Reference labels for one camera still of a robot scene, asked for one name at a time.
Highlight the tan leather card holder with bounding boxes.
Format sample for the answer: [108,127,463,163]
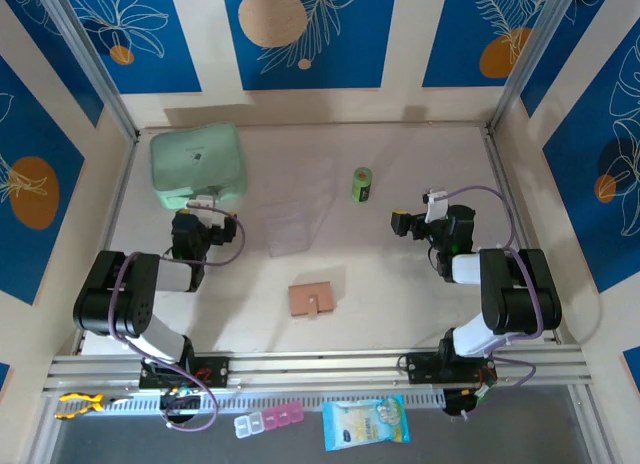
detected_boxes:
[288,281,335,320]

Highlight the mint green zip pouch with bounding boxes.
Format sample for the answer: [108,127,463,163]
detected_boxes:
[149,122,249,210]

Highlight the white and pink pill organizer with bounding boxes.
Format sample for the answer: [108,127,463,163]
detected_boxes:
[233,401,305,440]

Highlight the blue and yellow snack packet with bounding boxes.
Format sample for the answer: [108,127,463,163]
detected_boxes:
[322,394,412,453]

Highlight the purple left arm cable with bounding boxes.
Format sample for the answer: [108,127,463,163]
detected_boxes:
[107,214,247,433]

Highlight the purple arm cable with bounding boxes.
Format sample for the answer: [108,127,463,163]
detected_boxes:
[397,183,547,423]
[107,214,247,433]

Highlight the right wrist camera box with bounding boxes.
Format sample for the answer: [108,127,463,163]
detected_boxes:
[424,188,449,223]

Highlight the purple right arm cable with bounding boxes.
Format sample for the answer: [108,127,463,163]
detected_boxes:
[397,183,547,423]

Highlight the aluminium side rail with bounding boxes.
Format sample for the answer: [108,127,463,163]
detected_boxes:
[74,131,140,355]
[482,128,564,345]

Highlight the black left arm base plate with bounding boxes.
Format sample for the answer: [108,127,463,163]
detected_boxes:
[138,354,232,390]

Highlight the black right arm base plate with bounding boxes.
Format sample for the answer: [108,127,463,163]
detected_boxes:
[405,351,497,385]

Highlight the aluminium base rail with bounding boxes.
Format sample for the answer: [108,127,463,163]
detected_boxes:
[42,346,594,398]

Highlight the slotted grey cable duct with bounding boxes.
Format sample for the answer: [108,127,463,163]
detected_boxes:
[54,389,446,418]

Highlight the aluminium corner post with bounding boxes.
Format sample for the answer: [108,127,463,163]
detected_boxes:
[487,0,586,135]
[37,0,140,143]

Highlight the yellow handled pliers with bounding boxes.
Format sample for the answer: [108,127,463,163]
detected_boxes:
[54,392,134,421]

